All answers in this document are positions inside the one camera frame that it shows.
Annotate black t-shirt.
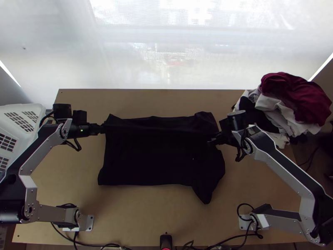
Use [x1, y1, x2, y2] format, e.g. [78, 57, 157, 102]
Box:
[97, 111, 226, 205]

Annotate heap of clothes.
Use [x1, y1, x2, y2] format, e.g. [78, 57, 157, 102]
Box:
[231, 72, 332, 149]

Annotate white laundry basket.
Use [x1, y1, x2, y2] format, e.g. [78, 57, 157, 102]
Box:
[0, 103, 47, 180]

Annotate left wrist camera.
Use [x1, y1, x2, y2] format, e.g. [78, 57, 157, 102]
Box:
[72, 110, 88, 125]

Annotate black cable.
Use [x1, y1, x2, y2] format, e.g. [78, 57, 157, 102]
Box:
[50, 221, 124, 250]
[236, 203, 255, 219]
[182, 232, 264, 250]
[65, 138, 82, 152]
[235, 144, 248, 163]
[296, 145, 321, 167]

